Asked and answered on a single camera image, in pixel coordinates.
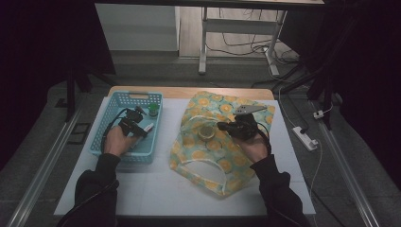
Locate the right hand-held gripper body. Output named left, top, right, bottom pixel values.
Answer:
left=226, top=104, right=268, bottom=142

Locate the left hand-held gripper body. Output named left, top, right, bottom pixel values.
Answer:
left=118, top=106, right=148, bottom=135

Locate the blue plastic basket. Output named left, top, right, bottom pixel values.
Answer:
left=89, top=90, right=164, bottom=165

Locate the round metal tin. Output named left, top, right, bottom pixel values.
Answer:
left=198, top=124, right=218, bottom=142

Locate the orange-print fabric bag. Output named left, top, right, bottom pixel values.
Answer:
left=168, top=90, right=276, bottom=199

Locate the person's right hand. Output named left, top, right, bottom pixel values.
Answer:
left=235, top=131, right=270, bottom=165

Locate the person's left hand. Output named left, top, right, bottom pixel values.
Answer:
left=103, top=125, right=142, bottom=158

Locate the black floor plate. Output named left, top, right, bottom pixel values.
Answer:
left=67, top=122, right=93, bottom=146

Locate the white power strip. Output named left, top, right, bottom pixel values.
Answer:
left=291, top=126, right=320, bottom=151

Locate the white table mat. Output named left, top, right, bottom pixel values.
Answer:
left=54, top=96, right=316, bottom=218

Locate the black stand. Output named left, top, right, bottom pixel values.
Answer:
left=306, top=70, right=338, bottom=131
left=64, top=67, right=93, bottom=123

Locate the white panel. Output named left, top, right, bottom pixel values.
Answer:
left=94, top=3, right=181, bottom=52

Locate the white-legged desk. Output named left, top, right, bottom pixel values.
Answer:
left=94, top=0, right=325, bottom=77

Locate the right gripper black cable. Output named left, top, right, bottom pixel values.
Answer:
left=256, top=121, right=273, bottom=156

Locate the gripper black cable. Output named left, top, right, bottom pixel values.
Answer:
left=256, top=121, right=273, bottom=156
left=56, top=108, right=131, bottom=227

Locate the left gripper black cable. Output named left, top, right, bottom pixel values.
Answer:
left=56, top=108, right=131, bottom=227

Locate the tangle of black floor cables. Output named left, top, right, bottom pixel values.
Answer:
left=206, top=9, right=301, bottom=69

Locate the thin white cable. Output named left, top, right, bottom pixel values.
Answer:
left=309, top=140, right=324, bottom=198

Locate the metal floor rail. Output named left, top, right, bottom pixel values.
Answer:
left=310, top=100, right=381, bottom=227
left=6, top=107, right=84, bottom=227

